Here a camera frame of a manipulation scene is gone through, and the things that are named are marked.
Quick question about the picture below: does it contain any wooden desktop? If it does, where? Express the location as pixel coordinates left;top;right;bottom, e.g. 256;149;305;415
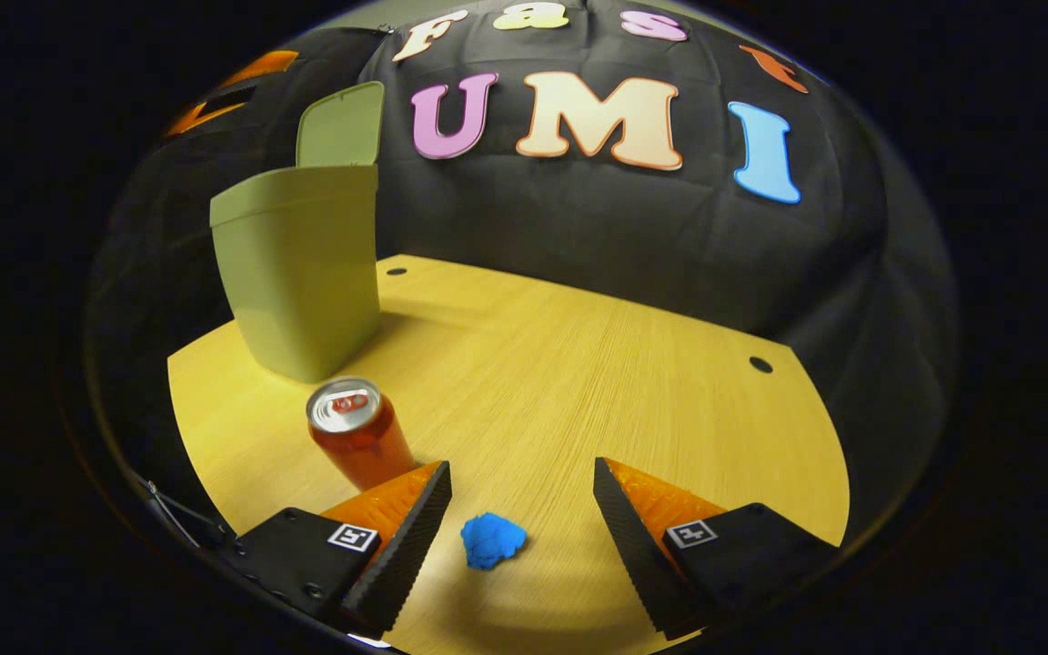
167;255;851;655

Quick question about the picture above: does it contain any blue paper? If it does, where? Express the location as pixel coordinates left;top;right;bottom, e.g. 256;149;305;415
460;512;528;571

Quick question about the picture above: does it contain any black backdrop cloth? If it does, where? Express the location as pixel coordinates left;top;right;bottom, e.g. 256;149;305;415
87;0;957;547

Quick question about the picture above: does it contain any red pop can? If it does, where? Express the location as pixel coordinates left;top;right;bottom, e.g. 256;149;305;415
306;377;417;493

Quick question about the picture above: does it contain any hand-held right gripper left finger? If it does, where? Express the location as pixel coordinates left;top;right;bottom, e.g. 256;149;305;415
231;459;454;638

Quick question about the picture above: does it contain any green desktop garbage bin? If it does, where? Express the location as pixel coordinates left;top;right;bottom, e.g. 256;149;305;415
209;80;386;384

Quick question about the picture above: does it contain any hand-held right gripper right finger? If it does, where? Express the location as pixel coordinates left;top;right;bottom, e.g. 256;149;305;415
591;456;843;640

